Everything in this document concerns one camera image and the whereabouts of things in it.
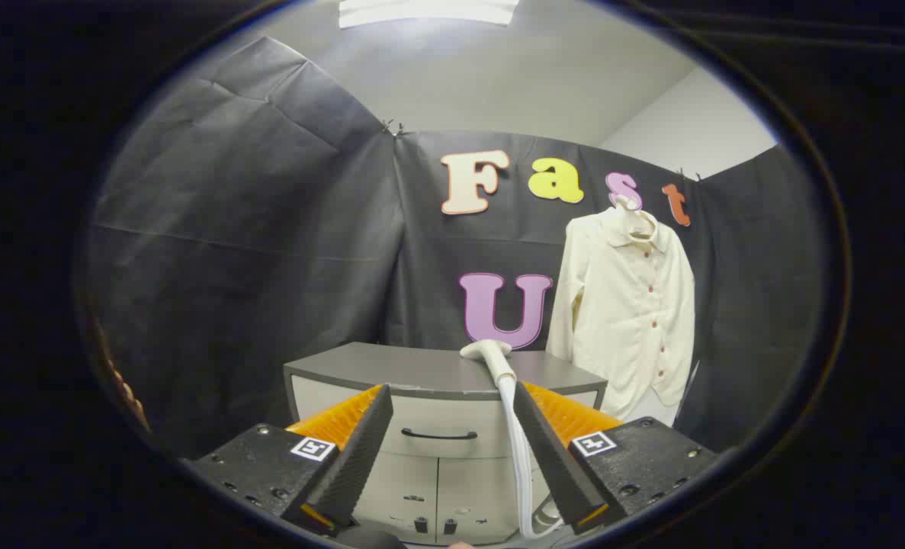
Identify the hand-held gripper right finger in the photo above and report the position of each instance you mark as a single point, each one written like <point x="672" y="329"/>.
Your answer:
<point x="555" y="457"/>

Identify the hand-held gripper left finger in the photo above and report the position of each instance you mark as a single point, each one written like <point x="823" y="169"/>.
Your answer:
<point x="361" y="457"/>

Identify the white garment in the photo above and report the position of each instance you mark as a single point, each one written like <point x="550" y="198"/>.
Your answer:
<point x="662" y="412"/>

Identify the white garment steamer head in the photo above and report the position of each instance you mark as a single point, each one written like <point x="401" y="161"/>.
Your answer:
<point x="490" y="354"/>

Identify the cream button shirt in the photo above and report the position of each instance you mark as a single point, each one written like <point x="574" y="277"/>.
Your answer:
<point x="627" y="320"/>

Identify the grey cabinet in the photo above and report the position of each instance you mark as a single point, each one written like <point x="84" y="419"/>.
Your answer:
<point x="422" y="370"/>

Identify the black backdrop cloth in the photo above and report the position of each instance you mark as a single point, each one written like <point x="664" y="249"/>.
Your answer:
<point x="231" y="229"/>

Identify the black backdrop clip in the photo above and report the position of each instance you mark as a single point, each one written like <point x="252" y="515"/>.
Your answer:
<point x="688" y="176"/>
<point x="393" y="128"/>

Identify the ceiling light panel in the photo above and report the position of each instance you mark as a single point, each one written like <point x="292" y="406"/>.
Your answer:
<point x="429" y="11"/>

